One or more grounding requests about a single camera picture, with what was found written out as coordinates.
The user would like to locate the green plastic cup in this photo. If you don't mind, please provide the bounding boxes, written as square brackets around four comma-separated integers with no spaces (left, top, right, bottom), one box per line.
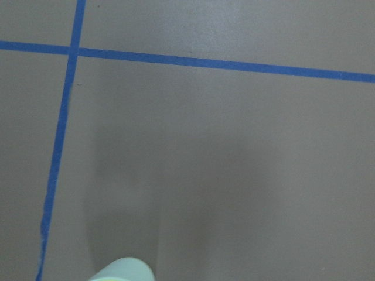
[89,257,156,281]

